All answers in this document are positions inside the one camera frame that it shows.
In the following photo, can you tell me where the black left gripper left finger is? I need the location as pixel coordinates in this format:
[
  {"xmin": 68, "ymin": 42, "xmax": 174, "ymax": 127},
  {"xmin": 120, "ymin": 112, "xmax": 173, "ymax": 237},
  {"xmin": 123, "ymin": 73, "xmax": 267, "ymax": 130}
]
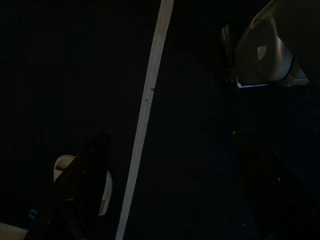
[{"xmin": 27, "ymin": 132, "xmax": 113, "ymax": 240}]

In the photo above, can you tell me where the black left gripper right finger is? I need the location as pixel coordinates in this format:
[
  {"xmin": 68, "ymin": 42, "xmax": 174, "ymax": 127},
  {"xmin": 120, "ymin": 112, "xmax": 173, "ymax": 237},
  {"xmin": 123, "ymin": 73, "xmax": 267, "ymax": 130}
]
[{"xmin": 231, "ymin": 131, "xmax": 320, "ymax": 240}]

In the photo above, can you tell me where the pale rounded object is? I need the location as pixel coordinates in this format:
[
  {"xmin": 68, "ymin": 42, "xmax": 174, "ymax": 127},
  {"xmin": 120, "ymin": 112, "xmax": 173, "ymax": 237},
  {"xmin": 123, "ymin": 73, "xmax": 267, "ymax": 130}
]
[{"xmin": 53, "ymin": 154, "xmax": 114, "ymax": 216}]

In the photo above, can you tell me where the small blue object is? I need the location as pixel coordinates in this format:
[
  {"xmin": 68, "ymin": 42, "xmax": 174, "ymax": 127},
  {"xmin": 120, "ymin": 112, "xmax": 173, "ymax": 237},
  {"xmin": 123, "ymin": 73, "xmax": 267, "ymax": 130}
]
[{"xmin": 27, "ymin": 208, "xmax": 40, "ymax": 221}]

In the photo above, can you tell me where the black floor mat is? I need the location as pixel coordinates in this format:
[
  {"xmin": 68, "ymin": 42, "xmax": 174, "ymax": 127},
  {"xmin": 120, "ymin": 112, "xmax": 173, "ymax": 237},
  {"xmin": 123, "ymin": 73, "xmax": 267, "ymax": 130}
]
[{"xmin": 0, "ymin": 0, "xmax": 163, "ymax": 240}]

